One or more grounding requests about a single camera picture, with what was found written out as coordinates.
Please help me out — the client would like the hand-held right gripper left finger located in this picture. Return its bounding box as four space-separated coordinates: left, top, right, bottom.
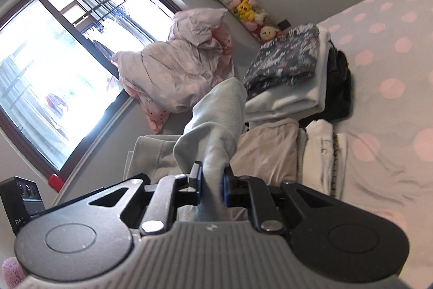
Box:
88 162 204 237

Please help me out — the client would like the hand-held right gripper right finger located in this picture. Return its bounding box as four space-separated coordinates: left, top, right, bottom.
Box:
221 166 334 236

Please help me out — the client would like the light grey sweatshirt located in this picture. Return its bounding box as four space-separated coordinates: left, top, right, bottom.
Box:
125 77 250 225

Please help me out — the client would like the balcony clothes rack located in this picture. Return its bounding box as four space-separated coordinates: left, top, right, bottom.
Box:
61 0 136 50

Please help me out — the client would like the small red object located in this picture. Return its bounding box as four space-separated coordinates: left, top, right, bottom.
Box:
47 174 65 190

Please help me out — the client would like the folded beige garment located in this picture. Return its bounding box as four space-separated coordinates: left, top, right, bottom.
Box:
230 118 307 189

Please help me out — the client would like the pink fuzzy cloth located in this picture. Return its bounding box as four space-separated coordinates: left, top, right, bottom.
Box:
0 258 26 289

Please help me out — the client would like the folded white garment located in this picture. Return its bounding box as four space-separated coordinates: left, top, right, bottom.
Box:
300 120 336 197

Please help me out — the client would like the folded white blanket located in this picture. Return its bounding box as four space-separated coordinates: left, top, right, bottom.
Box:
245 30 334 122

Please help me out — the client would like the pink dotted duvet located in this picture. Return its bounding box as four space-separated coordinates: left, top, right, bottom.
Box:
111 8 236 135

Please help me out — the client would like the white garment with striped edge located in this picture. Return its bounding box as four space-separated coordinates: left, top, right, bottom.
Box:
333 133 349 200

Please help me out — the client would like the large window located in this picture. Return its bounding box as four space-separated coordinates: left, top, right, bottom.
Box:
0 0 185 182

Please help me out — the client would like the folded dark floral garment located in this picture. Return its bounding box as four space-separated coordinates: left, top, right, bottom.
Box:
243 24 320 94

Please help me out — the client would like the black garment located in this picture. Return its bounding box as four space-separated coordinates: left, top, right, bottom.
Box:
304 41 353 128

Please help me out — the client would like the hanging row of plush toys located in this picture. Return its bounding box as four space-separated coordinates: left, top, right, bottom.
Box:
203 0 285 44

